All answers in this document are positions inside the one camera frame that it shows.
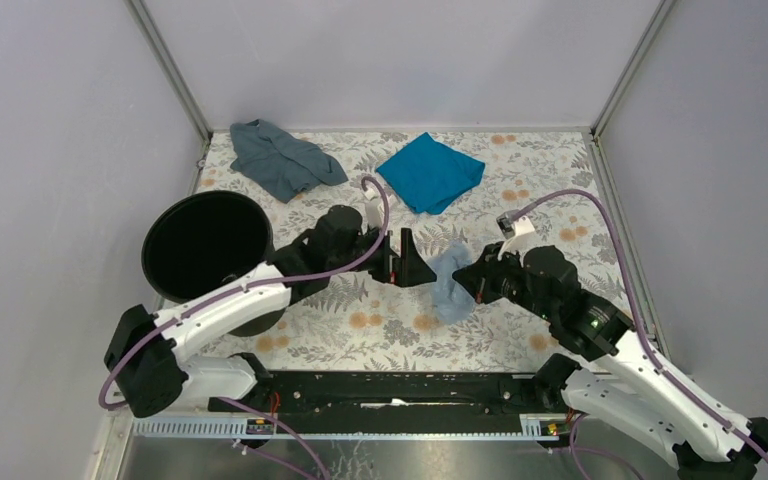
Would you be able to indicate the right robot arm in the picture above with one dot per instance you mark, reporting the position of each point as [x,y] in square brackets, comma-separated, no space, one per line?
[614,375]

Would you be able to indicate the bright blue cloth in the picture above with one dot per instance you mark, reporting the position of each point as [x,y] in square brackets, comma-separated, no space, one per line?
[428,176]

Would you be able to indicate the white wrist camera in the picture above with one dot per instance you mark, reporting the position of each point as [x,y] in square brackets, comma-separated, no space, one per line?
[374,208]
[515,227]

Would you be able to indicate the white slotted cable duct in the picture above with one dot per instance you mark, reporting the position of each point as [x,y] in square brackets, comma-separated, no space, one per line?
[397,425]

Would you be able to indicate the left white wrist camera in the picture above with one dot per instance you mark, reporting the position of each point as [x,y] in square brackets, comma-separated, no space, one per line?
[374,208]

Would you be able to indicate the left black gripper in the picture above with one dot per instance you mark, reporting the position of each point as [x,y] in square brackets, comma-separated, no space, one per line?
[408,269]

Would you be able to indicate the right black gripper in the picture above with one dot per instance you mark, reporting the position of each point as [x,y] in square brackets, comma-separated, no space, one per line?
[479,278]

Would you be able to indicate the floral table mat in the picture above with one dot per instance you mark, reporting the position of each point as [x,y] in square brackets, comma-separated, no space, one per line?
[360,324]

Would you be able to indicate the grey-blue cloth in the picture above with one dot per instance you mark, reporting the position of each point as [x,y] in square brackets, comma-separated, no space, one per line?
[281,164]

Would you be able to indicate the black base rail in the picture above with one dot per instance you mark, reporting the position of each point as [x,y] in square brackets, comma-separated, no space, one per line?
[299,392]

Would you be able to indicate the black ribbed trash bin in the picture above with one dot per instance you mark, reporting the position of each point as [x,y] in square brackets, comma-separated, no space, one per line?
[204,242]

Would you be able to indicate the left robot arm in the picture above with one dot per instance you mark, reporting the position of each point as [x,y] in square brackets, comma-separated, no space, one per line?
[153,359]

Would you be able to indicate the light blue trash bag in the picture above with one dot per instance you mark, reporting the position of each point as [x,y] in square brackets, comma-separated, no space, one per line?
[450,301]

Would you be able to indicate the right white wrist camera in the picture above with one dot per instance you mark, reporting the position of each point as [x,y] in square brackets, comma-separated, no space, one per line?
[515,227]

